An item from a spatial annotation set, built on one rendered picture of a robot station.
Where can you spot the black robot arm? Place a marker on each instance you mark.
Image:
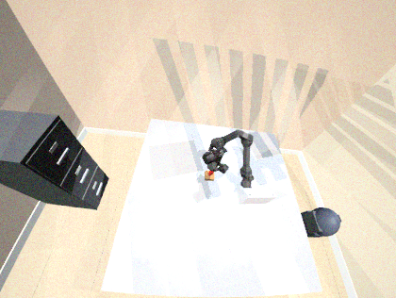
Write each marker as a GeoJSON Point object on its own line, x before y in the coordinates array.
{"type": "Point", "coordinates": [217, 154]}

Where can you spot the tan square block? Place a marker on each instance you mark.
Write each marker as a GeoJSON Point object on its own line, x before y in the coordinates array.
{"type": "Point", "coordinates": [209, 178]}

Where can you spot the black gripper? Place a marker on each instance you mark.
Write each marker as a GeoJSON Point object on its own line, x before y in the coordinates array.
{"type": "Point", "coordinates": [223, 167]}

